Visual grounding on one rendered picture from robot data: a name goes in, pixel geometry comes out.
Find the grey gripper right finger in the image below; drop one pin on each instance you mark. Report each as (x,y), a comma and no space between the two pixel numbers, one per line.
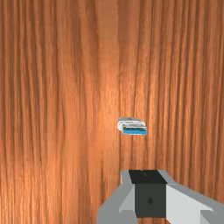
(180,204)

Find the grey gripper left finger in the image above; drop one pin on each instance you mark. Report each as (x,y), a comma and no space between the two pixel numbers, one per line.
(128,198)

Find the white USB stick blue plug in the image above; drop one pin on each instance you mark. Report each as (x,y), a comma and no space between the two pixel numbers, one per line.
(131,126)

